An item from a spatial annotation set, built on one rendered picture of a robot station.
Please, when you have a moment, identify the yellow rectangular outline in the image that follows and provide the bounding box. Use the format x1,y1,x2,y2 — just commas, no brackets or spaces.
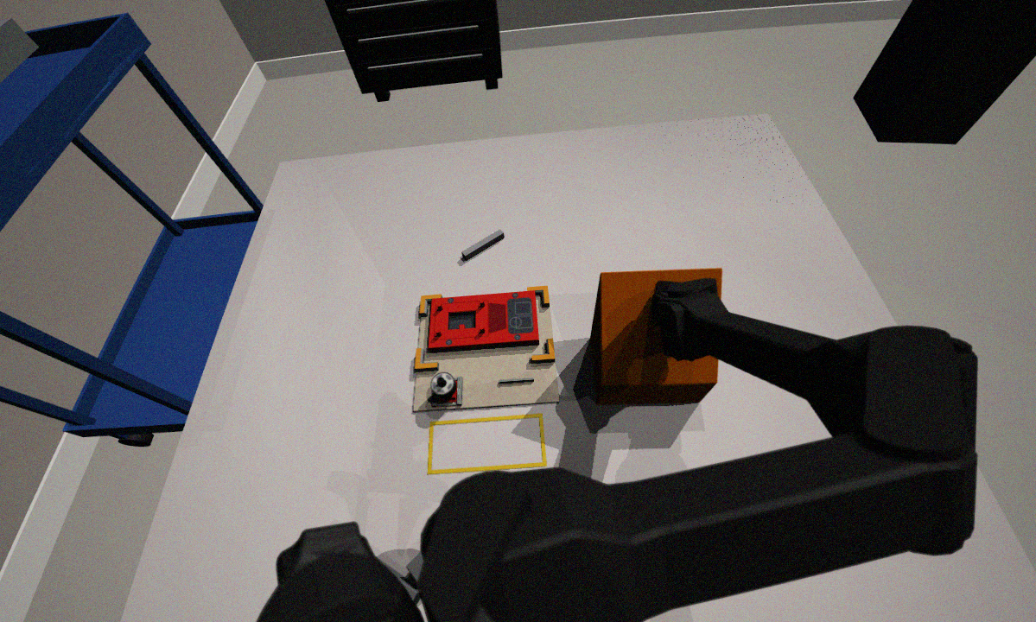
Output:
428,414,547,474

